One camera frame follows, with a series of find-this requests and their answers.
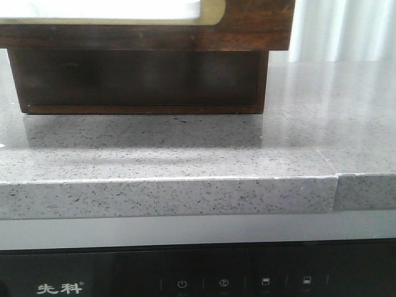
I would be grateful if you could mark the dark wooden drawer cabinet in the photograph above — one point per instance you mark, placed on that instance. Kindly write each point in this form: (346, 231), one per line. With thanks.
(139, 82)

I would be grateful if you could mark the white curtain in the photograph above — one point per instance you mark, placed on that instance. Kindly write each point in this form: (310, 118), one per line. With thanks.
(335, 31)

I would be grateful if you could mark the black appliance control panel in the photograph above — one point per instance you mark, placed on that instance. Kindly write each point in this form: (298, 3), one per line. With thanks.
(320, 268)

